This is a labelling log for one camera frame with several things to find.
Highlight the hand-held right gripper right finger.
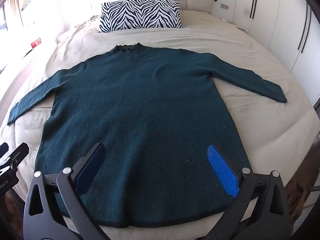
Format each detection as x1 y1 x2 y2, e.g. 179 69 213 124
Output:
206 144 292 240

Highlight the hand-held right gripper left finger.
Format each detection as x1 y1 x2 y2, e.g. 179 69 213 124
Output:
22 142 107 240

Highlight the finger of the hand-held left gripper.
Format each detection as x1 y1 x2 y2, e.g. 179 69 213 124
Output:
0 142 29 174

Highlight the dark teal knit sweater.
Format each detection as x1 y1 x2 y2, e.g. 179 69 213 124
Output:
7 42 288 228

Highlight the beige bed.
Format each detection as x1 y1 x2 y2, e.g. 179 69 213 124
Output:
0 9 317 240

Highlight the brown paper bag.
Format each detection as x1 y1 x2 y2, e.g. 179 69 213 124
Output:
287 180 308 221

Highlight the light curtain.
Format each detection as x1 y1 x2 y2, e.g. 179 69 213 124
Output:
9 0 33 32

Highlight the zebra print pillow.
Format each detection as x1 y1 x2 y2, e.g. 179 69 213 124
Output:
99 0 184 33

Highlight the white wardrobe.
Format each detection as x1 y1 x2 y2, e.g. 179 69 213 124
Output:
212 0 320 108

